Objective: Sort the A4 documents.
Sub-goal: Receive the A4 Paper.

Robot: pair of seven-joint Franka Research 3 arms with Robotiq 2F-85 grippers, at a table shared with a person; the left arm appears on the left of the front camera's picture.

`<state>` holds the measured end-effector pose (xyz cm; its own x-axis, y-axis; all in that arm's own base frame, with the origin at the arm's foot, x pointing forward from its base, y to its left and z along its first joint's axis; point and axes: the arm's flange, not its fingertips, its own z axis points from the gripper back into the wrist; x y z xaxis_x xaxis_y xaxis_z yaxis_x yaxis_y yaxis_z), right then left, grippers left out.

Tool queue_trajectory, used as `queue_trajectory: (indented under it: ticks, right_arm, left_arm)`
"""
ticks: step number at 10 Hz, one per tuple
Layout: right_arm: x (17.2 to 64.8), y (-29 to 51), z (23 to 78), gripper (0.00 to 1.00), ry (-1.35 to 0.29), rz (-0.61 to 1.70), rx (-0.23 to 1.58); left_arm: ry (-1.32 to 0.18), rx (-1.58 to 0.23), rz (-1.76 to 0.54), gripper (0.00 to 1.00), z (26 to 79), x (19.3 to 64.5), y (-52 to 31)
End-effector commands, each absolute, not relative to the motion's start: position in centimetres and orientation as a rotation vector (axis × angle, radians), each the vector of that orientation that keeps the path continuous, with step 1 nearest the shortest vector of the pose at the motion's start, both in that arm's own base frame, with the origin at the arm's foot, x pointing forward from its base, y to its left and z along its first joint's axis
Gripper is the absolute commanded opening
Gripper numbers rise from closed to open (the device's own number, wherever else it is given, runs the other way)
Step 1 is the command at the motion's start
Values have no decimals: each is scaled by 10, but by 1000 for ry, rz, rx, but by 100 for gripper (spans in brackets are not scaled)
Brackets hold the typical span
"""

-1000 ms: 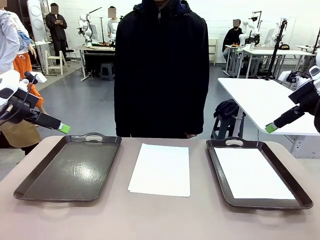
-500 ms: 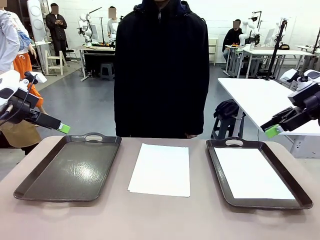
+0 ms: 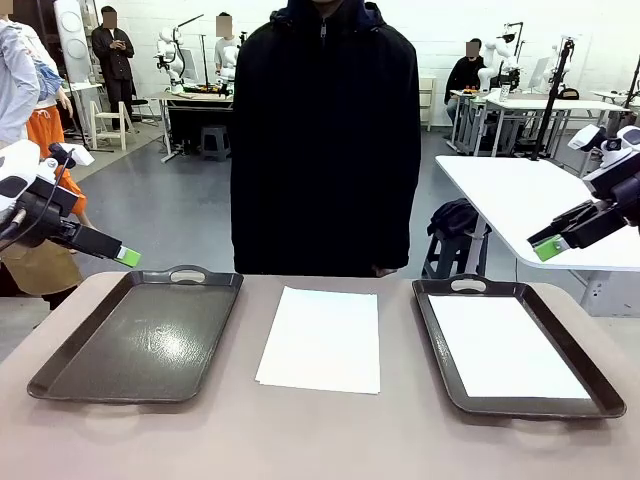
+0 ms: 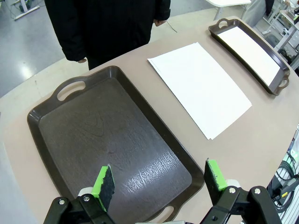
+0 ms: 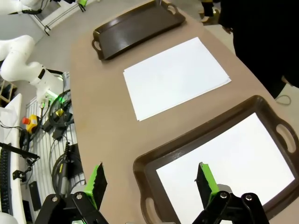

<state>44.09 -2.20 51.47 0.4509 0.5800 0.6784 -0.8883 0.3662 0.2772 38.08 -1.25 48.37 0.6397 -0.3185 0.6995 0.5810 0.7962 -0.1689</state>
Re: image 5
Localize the yellow emergency stop button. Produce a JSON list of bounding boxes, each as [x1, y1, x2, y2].
[[22, 115, 38, 132]]

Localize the black keyboard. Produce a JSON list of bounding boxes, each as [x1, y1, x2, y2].
[[0, 147, 12, 215]]

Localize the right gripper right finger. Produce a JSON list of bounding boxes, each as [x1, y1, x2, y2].
[[191, 162, 269, 224]]

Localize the black power box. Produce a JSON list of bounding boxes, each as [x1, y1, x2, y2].
[[66, 143, 82, 178]]

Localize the black coiled cables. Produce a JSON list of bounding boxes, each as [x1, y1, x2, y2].
[[42, 90, 73, 131]]

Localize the person in black jacket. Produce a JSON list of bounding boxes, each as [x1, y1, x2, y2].
[[218, 0, 299, 98]]

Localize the brown plastic serving tray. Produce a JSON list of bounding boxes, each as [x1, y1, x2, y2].
[[132, 95, 299, 224], [91, 0, 186, 61]]

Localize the white A4 paper sheets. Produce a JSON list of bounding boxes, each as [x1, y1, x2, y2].
[[156, 112, 295, 224], [123, 36, 232, 122]]

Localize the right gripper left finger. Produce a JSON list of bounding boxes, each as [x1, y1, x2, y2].
[[34, 161, 109, 224]]

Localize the white cable loop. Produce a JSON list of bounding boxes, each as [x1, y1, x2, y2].
[[275, 94, 292, 105]]

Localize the white computer desk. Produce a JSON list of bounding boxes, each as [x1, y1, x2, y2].
[[0, 93, 27, 224]]

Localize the black flat handheld device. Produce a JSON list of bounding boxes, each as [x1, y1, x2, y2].
[[28, 181, 42, 212]]

